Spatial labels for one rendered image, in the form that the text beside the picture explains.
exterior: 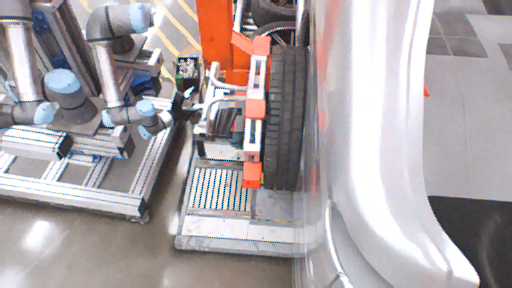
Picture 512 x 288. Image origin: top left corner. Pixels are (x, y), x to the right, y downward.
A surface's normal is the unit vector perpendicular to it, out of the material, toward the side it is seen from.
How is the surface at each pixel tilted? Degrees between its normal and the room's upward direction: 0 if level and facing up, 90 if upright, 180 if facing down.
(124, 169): 0
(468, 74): 2
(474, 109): 20
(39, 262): 0
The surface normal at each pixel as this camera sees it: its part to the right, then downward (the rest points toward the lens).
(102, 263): 0.03, -0.58
